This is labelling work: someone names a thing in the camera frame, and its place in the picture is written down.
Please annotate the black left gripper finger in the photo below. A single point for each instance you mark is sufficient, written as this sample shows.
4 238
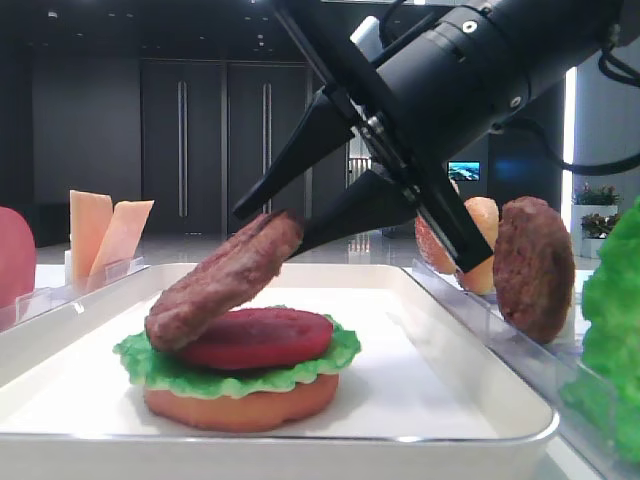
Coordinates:
325 127

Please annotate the clear holder rail tomato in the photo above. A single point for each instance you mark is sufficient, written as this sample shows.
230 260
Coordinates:
36 303

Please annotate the dark double door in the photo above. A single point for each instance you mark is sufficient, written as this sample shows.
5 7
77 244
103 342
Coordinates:
210 130

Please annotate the upright green lettuce leaf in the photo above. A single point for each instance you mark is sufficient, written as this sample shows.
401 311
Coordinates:
612 320

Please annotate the brown meat patty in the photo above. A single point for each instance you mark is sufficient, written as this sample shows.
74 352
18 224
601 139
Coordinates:
534 268
239 269

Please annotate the orange cheese slice right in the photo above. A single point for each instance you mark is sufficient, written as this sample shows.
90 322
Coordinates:
123 233

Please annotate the small blue screen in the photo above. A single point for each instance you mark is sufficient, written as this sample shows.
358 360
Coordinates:
464 171

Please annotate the potted flowers in planter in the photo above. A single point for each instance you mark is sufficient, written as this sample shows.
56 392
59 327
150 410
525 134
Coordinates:
593 215

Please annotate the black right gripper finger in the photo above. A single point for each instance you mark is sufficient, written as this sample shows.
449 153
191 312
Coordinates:
374 201

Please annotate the clear holder rail cheese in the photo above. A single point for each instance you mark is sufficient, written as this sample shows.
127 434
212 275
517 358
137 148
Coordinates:
104 276

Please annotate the white rectangular metal tray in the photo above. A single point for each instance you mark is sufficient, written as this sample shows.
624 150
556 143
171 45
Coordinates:
425 399

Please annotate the orange cheese slice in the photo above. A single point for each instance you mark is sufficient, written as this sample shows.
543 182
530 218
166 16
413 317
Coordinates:
90 216
123 233

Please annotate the clear long strip right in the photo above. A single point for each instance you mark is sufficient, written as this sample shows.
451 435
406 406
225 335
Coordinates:
547 369

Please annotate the bottom bun on tray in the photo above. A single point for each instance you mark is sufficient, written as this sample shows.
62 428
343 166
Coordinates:
256 412

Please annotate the orange cheese slice left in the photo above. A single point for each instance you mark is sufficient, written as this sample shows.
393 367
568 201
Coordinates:
90 216

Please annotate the red tomato slice on tray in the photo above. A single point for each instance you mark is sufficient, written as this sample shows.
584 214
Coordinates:
258 338

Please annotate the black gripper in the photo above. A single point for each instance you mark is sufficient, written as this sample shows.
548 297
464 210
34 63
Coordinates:
478 65

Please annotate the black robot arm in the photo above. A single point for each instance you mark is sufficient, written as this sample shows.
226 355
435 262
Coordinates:
437 89

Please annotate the bun slice far right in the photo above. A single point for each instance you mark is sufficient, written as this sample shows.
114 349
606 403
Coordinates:
485 214

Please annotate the upright red tomato slice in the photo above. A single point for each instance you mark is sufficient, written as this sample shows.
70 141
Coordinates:
18 257

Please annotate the green lettuce leaf on tray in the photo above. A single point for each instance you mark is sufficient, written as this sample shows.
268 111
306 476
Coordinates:
165 371

